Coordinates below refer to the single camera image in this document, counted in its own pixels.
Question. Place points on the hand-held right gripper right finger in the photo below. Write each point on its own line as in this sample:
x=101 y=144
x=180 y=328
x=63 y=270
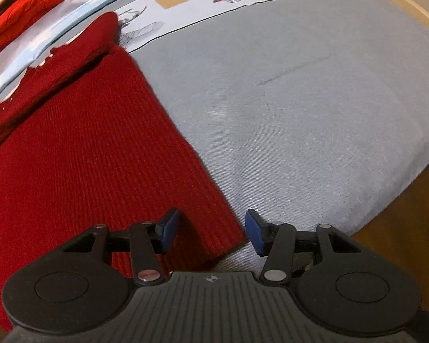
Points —
x=255 y=232

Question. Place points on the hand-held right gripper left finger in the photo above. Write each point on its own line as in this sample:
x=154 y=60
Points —
x=169 y=230

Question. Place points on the dark red knit sweater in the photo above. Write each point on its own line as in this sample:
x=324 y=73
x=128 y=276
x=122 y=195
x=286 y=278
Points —
x=75 y=168

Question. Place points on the white deer print sheet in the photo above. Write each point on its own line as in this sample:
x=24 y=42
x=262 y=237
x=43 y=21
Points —
x=200 y=14

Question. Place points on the folded bright red knit blanket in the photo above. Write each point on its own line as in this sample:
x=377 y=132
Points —
x=32 y=3

